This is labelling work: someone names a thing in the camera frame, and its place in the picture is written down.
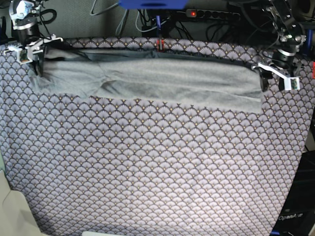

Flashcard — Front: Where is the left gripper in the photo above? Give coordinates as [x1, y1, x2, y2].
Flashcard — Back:
[259, 49, 302, 92]

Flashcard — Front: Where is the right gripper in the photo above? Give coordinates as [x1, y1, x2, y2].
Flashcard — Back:
[12, 21, 47, 76]

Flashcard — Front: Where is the light grey T-shirt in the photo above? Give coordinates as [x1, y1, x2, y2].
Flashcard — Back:
[29, 49, 263, 114]

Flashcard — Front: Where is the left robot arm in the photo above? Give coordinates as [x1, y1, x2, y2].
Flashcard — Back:
[252, 0, 306, 91]

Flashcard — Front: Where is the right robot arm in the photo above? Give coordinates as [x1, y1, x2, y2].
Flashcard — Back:
[4, 0, 59, 74]

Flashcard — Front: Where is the black power strip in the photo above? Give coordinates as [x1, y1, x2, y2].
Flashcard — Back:
[185, 9, 241, 21]

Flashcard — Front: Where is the beige chair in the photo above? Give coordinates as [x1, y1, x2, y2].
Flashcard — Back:
[0, 169, 42, 236]

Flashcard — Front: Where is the patterned blue fan tablecloth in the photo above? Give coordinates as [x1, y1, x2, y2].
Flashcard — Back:
[0, 46, 315, 236]

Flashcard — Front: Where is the red table clamp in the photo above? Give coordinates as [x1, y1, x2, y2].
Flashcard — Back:
[157, 38, 164, 52]

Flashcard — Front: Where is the black OpenArm box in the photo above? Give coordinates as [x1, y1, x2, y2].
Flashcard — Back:
[270, 151, 315, 236]

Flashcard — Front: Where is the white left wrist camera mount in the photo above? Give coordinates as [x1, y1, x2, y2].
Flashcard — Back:
[251, 62, 301, 91]

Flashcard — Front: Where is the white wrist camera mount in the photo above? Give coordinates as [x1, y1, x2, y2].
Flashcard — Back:
[3, 34, 63, 65]
[251, 62, 301, 91]

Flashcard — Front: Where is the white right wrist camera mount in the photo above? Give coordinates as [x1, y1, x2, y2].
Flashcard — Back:
[3, 34, 63, 65]

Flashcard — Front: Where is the blue post right edge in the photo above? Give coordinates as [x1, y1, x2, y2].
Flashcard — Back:
[303, 29, 313, 56]

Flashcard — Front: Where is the blue camera mount bracket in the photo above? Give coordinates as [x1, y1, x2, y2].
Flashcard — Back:
[120, 0, 188, 9]

